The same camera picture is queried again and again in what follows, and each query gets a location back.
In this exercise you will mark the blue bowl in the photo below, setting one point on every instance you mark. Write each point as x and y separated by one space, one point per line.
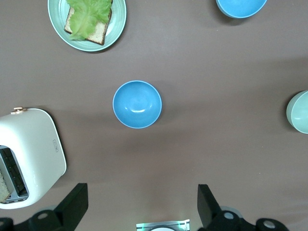
137 104
240 7

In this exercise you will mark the cream white toaster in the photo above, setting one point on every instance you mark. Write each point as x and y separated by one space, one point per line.
36 149

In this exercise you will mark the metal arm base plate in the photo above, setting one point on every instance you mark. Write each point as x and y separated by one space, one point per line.
183 224

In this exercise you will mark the pale green plate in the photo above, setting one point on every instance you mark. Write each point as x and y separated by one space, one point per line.
116 24

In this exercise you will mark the green lettuce leaf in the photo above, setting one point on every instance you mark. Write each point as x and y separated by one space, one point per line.
86 16

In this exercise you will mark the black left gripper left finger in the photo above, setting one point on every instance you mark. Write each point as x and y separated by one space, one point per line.
69 211

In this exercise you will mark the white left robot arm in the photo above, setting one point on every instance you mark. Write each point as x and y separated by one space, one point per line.
162 229

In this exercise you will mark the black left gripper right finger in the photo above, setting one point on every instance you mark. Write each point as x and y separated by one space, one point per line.
211 216

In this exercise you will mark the brown table cover cloth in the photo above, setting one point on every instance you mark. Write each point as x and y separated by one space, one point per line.
192 72

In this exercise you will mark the toast slice in toaster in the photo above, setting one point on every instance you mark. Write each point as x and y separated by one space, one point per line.
4 187

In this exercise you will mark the pale green bowl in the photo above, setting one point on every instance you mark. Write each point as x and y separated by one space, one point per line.
299 113

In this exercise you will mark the bread slice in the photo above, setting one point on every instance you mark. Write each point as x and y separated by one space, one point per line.
98 32

